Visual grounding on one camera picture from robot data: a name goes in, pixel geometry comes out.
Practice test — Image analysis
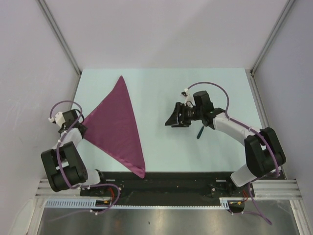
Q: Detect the aluminium side rail right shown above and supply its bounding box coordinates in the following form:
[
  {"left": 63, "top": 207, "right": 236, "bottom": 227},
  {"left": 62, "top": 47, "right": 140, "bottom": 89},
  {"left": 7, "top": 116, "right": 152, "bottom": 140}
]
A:
[{"left": 248, "top": 70, "right": 283, "bottom": 173}]

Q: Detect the gold spoon teal handle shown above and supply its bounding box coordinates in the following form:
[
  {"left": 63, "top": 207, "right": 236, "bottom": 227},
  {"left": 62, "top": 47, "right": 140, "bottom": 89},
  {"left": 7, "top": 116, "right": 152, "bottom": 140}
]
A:
[{"left": 197, "top": 126, "right": 204, "bottom": 139}]

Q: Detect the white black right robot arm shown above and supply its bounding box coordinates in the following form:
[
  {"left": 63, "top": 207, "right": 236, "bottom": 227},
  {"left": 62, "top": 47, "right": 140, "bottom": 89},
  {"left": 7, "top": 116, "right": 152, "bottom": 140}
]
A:
[{"left": 165, "top": 91, "right": 286, "bottom": 196}]

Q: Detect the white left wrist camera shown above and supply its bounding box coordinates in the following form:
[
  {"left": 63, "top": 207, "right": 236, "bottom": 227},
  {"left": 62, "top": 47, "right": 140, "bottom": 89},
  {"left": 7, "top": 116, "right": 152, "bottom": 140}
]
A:
[{"left": 48, "top": 112, "right": 65, "bottom": 127}]

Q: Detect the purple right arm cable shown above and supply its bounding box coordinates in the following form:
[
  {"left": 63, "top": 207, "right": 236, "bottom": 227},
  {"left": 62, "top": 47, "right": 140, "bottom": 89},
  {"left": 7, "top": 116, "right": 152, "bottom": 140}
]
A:
[{"left": 185, "top": 81, "right": 282, "bottom": 226}]

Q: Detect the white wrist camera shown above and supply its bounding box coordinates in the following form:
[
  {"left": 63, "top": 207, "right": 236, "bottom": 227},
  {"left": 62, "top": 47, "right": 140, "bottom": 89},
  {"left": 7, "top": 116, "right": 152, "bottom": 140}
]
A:
[
  {"left": 181, "top": 88, "right": 194, "bottom": 107},
  {"left": 48, "top": 112, "right": 65, "bottom": 127}
]

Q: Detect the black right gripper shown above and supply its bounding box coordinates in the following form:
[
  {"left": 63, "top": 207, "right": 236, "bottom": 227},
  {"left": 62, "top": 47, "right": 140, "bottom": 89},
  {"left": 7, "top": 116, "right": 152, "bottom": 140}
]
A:
[{"left": 165, "top": 102, "right": 203, "bottom": 128}]

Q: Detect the light blue cable duct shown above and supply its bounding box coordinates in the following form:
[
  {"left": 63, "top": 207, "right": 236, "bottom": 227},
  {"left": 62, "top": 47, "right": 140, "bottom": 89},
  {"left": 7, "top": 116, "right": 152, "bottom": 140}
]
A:
[{"left": 45, "top": 198, "right": 229, "bottom": 210}]

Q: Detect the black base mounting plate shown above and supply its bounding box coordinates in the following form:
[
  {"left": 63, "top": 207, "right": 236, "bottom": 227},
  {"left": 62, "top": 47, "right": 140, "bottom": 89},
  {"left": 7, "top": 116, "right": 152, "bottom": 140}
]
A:
[{"left": 78, "top": 171, "right": 286, "bottom": 206}]

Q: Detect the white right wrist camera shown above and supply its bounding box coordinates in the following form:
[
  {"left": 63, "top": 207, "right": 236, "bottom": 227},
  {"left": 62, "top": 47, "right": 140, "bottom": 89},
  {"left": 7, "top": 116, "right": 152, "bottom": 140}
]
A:
[{"left": 181, "top": 88, "right": 194, "bottom": 107}]

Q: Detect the aluminium frame post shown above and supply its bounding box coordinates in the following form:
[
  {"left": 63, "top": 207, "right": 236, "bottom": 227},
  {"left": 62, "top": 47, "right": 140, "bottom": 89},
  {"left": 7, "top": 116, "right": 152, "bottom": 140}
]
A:
[
  {"left": 250, "top": 0, "right": 297, "bottom": 76},
  {"left": 36, "top": 0, "right": 82, "bottom": 78}
]

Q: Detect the aluminium frame post left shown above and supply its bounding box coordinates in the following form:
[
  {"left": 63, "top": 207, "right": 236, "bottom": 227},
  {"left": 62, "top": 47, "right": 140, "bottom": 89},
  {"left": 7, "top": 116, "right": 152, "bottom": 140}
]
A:
[{"left": 36, "top": 0, "right": 82, "bottom": 78}]

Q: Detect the purple cloth napkin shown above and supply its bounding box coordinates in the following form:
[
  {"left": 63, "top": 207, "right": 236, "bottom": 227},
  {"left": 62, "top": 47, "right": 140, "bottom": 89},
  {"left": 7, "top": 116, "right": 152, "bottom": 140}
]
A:
[{"left": 83, "top": 76, "right": 146, "bottom": 178}]

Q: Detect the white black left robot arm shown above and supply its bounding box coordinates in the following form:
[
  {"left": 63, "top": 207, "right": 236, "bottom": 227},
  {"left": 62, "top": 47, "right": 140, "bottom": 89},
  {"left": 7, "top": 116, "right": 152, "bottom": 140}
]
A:
[{"left": 41, "top": 109, "right": 108, "bottom": 196}]

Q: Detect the aluminium frame post right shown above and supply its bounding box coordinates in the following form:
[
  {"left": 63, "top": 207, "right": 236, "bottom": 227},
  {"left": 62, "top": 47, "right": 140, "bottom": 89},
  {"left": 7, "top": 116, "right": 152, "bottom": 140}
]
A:
[{"left": 250, "top": 0, "right": 297, "bottom": 76}]

